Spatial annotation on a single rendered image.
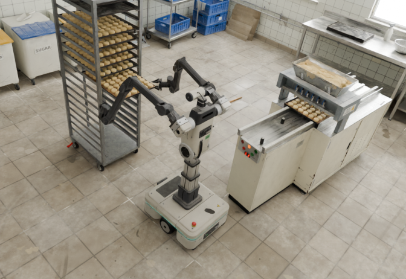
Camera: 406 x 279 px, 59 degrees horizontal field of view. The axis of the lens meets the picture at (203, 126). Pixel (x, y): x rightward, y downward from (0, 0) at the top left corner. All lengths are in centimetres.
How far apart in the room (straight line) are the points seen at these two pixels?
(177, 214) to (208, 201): 32
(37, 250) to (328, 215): 276
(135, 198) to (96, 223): 44
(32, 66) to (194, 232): 329
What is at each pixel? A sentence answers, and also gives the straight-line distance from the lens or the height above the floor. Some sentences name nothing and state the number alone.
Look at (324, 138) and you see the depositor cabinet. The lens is 358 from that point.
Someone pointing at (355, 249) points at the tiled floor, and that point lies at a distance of 386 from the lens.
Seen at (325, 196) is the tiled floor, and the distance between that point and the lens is 419.
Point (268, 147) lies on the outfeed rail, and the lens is 307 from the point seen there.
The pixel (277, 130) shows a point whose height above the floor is 84.
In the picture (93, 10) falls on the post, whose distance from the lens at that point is 300.
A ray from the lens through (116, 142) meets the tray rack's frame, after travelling 409.
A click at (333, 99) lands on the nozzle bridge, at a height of 118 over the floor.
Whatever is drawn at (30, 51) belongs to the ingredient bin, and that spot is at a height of 51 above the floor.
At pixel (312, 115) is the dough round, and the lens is 363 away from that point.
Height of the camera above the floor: 276
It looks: 36 degrees down
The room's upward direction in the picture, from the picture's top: 8 degrees clockwise
